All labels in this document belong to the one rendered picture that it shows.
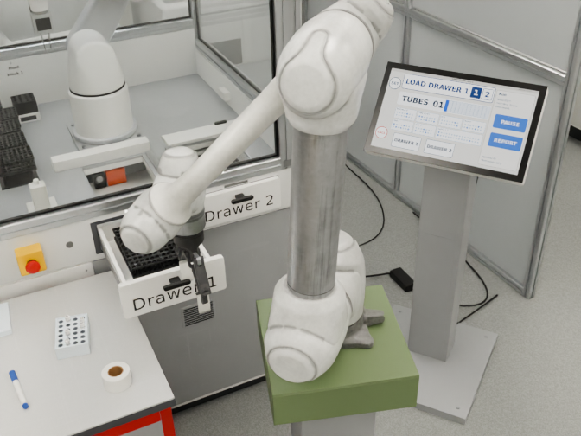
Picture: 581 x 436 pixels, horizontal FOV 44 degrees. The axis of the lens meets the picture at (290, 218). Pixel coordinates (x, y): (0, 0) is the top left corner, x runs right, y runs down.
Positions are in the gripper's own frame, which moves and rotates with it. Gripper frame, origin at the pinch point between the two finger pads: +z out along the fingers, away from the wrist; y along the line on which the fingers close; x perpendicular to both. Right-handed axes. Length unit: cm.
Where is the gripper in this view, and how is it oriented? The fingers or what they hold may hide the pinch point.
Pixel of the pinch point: (194, 292)
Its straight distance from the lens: 188.7
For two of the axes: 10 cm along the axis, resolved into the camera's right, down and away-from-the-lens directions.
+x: -9.0, 2.5, -3.5
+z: 0.2, 8.3, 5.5
